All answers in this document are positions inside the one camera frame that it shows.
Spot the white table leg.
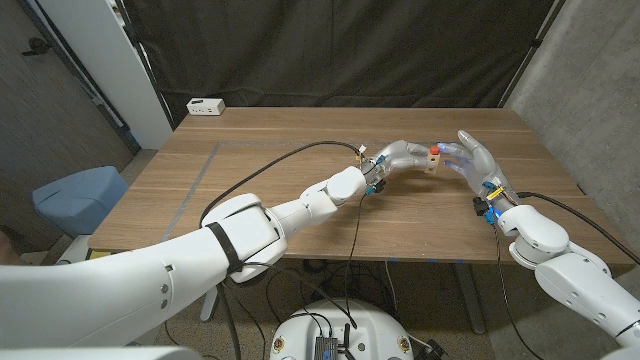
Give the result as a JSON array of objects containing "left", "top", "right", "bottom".
[{"left": 199, "top": 284, "right": 221, "bottom": 323}]

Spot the black floor cable tangle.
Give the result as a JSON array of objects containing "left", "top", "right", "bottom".
[{"left": 264, "top": 257, "right": 396, "bottom": 321}]

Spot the person's bare leg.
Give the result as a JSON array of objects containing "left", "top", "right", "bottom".
[{"left": 0, "top": 230, "right": 24, "bottom": 265}]

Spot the blue padded stool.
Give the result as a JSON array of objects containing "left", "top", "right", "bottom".
[{"left": 32, "top": 166, "right": 130, "bottom": 239}]

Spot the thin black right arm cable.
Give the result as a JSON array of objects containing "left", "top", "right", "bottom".
[{"left": 492, "top": 223, "right": 546, "bottom": 360}]

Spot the black backdrop stand pole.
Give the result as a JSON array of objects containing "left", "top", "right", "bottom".
[
  {"left": 497, "top": 0, "right": 569, "bottom": 109},
  {"left": 113, "top": 0, "right": 177, "bottom": 131}
]

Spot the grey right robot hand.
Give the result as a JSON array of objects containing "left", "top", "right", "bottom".
[{"left": 437, "top": 129, "right": 521, "bottom": 214}]

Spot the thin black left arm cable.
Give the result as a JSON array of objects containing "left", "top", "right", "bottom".
[{"left": 343, "top": 192, "right": 369, "bottom": 330}]

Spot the grey table leg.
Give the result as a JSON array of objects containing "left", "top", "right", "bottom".
[{"left": 452, "top": 262, "right": 487, "bottom": 335}]

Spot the black door handle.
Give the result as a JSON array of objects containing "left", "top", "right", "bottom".
[{"left": 20, "top": 37, "right": 51, "bottom": 56}]

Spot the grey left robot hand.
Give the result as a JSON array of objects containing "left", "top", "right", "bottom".
[{"left": 362, "top": 139, "right": 432, "bottom": 183}]

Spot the black backdrop curtain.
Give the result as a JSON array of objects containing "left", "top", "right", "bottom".
[{"left": 119, "top": 0, "right": 569, "bottom": 126}]

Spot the white hanging cable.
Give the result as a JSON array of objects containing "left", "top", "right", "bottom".
[{"left": 383, "top": 260, "right": 400, "bottom": 315}]

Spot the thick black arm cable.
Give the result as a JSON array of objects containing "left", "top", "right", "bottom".
[
  {"left": 515, "top": 191, "right": 640, "bottom": 266},
  {"left": 198, "top": 140, "right": 364, "bottom": 360}
]

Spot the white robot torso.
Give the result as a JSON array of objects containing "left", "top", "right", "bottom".
[{"left": 269, "top": 298, "right": 415, "bottom": 360}]

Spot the white power strip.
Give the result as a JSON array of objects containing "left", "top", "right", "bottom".
[{"left": 186, "top": 97, "right": 226, "bottom": 117}]

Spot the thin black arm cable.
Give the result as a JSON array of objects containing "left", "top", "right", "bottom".
[
  {"left": 343, "top": 192, "right": 369, "bottom": 330},
  {"left": 492, "top": 223, "right": 546, "bottom": 360}
]

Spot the grey finned electronics box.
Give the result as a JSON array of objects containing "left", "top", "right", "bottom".
[{"left": 313, "top": 335, "right": 340, "bottom": 360}]

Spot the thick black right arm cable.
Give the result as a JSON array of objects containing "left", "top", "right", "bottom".
[{"left": 515, "top": 191, "right": 640, "bottom": 266}]

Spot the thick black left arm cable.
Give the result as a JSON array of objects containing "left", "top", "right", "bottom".
[{"left": 198, "top": 140, "right": 364, "bottom": 360}]

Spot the black door frame strip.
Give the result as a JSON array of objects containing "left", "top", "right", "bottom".
[{"left": 17, "top": 0, "right": 142, "bottom": 152}]

